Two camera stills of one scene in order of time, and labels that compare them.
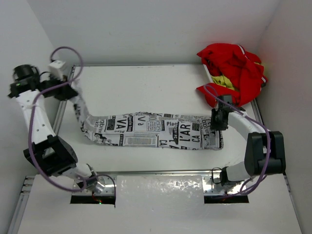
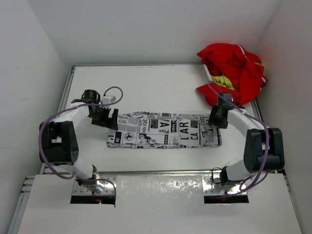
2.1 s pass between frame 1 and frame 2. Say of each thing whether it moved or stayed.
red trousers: stayed
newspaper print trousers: moved
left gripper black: moved
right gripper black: stayed
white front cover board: stayed
